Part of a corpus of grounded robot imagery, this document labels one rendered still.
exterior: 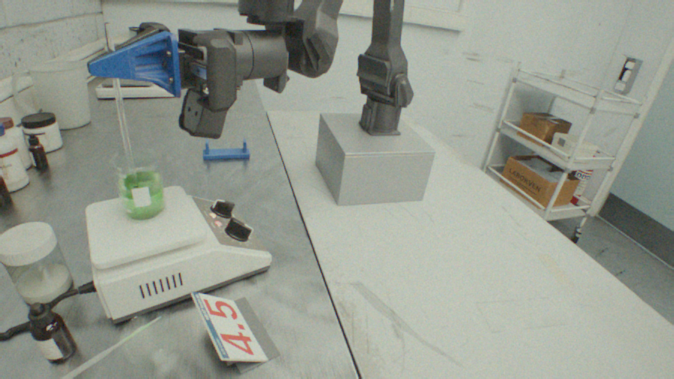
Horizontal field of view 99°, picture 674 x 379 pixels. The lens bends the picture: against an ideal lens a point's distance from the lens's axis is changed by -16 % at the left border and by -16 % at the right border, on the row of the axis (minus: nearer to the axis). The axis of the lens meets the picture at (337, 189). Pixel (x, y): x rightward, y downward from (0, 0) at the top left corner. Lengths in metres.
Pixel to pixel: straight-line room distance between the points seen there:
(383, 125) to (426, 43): 1.53
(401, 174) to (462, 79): 1.76
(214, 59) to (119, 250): 0.21
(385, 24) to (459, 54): 1.72
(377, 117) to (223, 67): 0.39
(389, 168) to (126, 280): 0.43
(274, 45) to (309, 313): 0.31
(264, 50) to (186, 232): 0.22
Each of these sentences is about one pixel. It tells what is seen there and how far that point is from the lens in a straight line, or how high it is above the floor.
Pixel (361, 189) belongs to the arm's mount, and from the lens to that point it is 0.60.
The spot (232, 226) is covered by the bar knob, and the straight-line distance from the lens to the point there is 0.44.
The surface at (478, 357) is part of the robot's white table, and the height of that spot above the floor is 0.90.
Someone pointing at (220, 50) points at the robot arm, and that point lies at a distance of 0.30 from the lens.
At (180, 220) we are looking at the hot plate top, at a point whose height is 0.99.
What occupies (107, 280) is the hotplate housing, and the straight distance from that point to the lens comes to 0.40.
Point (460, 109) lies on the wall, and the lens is 2.40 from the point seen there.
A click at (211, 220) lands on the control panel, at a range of 0.45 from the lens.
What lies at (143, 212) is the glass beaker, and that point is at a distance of 0.41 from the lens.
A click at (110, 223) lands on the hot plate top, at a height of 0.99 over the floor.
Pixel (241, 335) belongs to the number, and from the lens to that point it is 0.38.
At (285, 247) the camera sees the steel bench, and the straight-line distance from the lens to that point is 0.50.
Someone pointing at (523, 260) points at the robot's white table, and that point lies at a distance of 0.62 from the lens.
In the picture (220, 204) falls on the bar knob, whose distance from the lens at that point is 0.48.
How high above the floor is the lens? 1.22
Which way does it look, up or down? 30 degrees down
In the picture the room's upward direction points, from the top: 8 degrees clockwise
